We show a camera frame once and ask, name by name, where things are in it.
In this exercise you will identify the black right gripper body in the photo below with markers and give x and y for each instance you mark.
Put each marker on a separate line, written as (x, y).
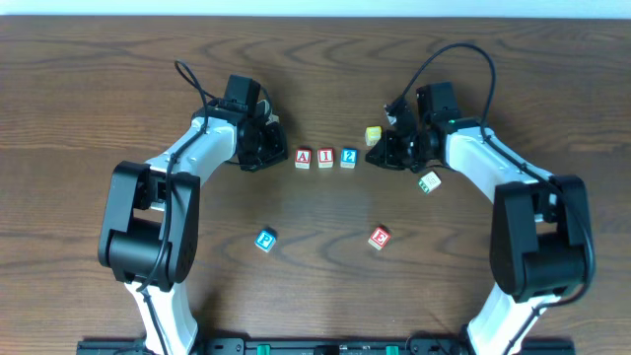
(386, 151)

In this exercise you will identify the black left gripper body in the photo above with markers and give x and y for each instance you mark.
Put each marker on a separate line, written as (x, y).
(274, 146)

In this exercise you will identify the red letter A block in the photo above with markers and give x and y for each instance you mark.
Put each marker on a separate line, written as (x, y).
(303, 158)

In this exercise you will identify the red letter I block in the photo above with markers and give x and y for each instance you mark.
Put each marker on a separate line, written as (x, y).
(325, 158)

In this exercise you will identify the blue number 2 block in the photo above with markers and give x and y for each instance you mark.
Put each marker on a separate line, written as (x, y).
(348, 158)

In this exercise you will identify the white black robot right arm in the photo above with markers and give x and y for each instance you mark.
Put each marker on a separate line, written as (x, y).
(542, 254)

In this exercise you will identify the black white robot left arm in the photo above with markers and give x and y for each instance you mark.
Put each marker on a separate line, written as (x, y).
(150, 229)

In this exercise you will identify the green edged wooden block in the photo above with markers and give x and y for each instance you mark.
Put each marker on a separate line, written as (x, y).
(429, 182)

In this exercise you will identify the yellow wooden block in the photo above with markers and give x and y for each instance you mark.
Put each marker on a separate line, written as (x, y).
(373, 135)

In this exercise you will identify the blue letter P block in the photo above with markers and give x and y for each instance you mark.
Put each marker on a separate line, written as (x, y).
(265, 240)

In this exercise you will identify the red letter E block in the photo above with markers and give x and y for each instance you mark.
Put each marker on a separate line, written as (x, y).
(379, 238)

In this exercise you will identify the black mounting rail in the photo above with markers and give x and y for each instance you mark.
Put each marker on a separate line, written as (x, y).
(238, 346)

